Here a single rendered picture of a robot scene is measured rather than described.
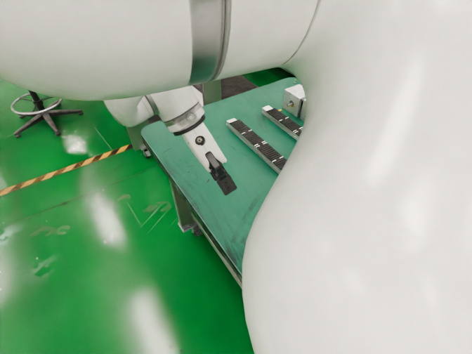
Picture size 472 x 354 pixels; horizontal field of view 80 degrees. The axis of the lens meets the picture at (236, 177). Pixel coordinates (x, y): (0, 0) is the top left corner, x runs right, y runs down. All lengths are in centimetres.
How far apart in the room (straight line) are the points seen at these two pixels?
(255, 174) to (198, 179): 21
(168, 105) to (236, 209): 47
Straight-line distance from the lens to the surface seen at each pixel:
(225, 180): 59
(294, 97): 131
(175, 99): 55
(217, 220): 88
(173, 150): 114
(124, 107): 48
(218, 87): 237
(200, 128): 56
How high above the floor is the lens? 149
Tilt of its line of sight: 45 degrees down
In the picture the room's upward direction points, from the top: straight up
